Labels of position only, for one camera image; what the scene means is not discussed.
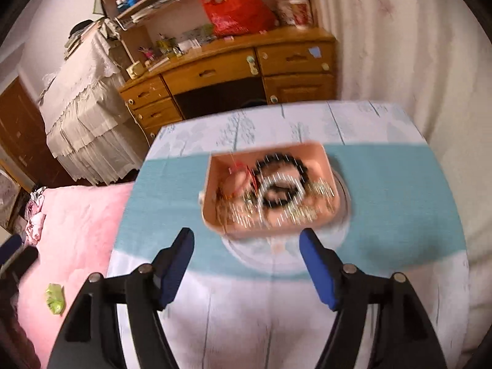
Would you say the pink plastic box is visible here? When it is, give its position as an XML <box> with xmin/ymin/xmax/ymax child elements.
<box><xmin>199</xmin><ymin>142</ymin><xmax>341</xmax><ymax>238</ymax></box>

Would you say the wooden desk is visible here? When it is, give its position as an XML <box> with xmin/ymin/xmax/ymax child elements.
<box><xmin>118</xmin><ymin>26</ymin><xmax>338</xmax><ymax>140</ymax></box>

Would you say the red plastic bag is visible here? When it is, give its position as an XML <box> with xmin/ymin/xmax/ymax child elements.
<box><xmin>199</xmin><ymin>0</ymin><xmax>278</xmax><ymax>40</ymax></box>

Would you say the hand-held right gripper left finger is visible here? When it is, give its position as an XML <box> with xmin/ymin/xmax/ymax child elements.
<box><xmin>48</xmin><ymin>228</ymin><xmax>195</xmax><ymax>369</ymax></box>

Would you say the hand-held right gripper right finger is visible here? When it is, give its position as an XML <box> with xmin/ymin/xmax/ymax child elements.
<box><xmin>299</xmin><ymin>228</ymin><xmax>448</xmax><ymax>369</ymax></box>

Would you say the tree print tablecloth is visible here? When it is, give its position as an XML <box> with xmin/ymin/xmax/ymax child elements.
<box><xmin>103</xmin><ymin>99</ymin><xmax>473</xmax><ymax>369</ymax></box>

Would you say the green crumpled wrapper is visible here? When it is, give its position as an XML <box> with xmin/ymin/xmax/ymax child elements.
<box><xmin>45</xmin><ymin>283</ymin><xmax>67</xmax><ymax>315</ymax></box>

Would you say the yellow mug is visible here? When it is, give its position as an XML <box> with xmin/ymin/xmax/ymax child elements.
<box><xmin>126</xmin><ymin>61</ymin><xmax>145</xmax><ymax>81</ymax></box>

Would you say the pale pink bangle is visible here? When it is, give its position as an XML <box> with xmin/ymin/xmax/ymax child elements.
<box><xmin>220</xmin><ymin>171</ymin><xmax>254</xmax><ymax>201</ymax></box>

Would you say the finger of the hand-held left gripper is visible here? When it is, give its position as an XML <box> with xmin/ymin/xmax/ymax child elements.
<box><xmin>0</xmin><ymin>234</ymin><xmax>22</xmax><ymax>267</ymax></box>
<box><xmin>0</xmin><ymin>245</ymin><xmax>40</xmax><ymax>283</ymax></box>

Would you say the red string bracelet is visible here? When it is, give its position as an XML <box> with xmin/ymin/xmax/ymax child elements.
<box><xmin>228</xmin><ymin>154</ymin><xmax>259</xmax><ymax>193</ymax></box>

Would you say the pen holder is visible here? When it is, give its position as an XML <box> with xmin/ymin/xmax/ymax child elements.
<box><xmin>158</xmin><ymin>38</ymin><xmax>180</xmax><ymax>57</ymax></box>

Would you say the brown wooden door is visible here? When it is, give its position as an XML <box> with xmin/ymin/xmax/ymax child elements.
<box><xmin>0</xmin><ymin>76</ymin><xmax>74</xmax><ymax>193</ymax></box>

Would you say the stack of books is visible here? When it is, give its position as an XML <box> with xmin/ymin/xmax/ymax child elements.
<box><xmin>63</xmin><ymin>18</ymin><xmax>108</xmax><ymax>60</ymax></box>

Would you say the black bead bracelet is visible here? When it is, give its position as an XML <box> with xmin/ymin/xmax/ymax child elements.
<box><xmin>255</xmin><ymin>153</ymin><xmax>309</xmax><ymax>210</ymax></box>

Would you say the pink bedspread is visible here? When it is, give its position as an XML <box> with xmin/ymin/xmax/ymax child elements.
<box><xmin>16</xmin><ymin>182</ymin><xmax>136</xmax><ymax>369</ymax></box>

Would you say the floral paper cup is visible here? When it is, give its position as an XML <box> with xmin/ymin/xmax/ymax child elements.
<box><xmin>288</xmin><ymin>0</ymin><xmax>313</xmax><ymax>28</ymax></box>

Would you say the white lace cover cloth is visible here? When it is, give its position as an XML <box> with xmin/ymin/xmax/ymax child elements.
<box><xmin>38</xmin><ymin>26</ymin><xmax>155</xmax><ymax>186</ymax></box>

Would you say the white pearl bracelet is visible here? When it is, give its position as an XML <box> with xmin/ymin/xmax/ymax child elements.
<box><xmin>256</xmin><ymin>174</ymin><xmax>307</xmax><ymax>205</ymax></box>

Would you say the crumpled floral cloth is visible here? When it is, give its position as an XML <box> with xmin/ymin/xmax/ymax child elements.
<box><xmin>24</xmin><ymin>188</ymin><xmax>49</xmax><ymax>245</ymax></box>

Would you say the cream floral curtain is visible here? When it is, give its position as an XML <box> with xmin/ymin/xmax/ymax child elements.
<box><xmin>307</xmin><ymin>0</ymin><xmax>492</xmax><ymax>356</ymax></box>

